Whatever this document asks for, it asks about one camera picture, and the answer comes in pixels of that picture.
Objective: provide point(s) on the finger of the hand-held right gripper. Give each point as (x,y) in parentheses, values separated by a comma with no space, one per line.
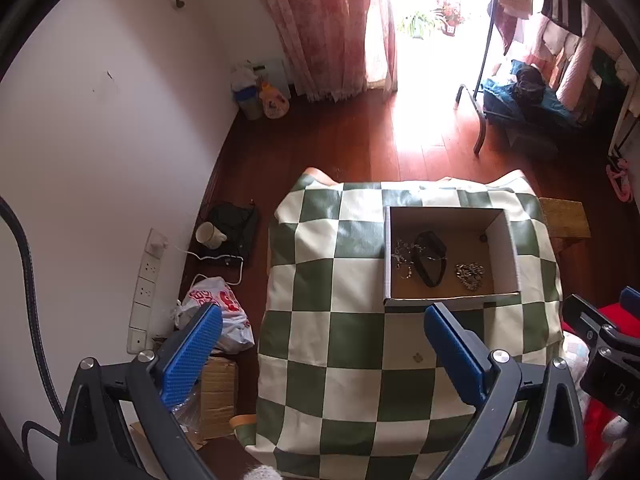
(582,317)
(632,302)

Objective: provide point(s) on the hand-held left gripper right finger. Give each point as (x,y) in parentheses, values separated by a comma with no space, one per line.
(452,355)

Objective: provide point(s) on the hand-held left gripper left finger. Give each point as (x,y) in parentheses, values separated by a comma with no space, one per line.
(195,355)

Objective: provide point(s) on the white cardboard box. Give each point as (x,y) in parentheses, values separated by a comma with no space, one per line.
(450,300)

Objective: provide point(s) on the grey patterned bedsheet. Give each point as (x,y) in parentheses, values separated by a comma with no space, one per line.
(577,352)

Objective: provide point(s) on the brown cardboard box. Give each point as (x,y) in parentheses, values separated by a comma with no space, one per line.
(217,395)

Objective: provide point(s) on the white red printed plastic bag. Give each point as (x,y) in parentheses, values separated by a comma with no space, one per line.
(230,320)

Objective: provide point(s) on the red blanket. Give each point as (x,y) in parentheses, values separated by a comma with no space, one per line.
(600,430)

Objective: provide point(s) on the clear plastic wrap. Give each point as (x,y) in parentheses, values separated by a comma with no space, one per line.
(187,412)

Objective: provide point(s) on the white power strip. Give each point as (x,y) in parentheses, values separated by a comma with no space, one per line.
(145,290)

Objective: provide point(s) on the wooden stool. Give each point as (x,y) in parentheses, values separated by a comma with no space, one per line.
(567,220)

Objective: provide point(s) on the green white checkered cloth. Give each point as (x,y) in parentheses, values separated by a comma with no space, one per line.
(340,350)

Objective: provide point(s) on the white mug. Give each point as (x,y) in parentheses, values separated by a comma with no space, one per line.
(209,236)

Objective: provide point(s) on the pink hangers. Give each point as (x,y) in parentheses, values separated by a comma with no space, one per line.
(619,177)

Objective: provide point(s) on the black bag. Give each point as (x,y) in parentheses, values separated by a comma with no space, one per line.
(240,230)

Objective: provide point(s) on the grey fuzzy pants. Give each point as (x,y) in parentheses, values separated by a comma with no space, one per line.
(260,473)

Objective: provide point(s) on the grey storage box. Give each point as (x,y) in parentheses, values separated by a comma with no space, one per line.
(532,140)

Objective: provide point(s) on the blue clothes pile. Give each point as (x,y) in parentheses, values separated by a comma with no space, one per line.
(535,100)

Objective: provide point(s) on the metal clothes rack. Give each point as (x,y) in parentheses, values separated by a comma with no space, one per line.
(480,110)

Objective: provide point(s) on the blue-lidded plastic container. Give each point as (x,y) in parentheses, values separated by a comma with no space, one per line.
(250,105)

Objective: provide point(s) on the orange detergent bottle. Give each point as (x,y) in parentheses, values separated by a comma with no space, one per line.
(275,102)

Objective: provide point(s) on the white crumpled bag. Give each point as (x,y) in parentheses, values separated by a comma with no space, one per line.
(244,77)

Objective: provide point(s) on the clothes rack with clothes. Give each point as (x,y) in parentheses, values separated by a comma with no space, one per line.
(585,20)

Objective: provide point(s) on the white bathroom scale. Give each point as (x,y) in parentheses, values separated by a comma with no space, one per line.
(275,72)

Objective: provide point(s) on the pink hanging cloth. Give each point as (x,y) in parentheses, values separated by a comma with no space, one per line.
(510,5)

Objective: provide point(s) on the potted plants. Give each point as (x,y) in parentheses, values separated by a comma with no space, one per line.
(430,20)

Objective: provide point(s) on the pink floral curtain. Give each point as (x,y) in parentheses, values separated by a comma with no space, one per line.
(320,25)

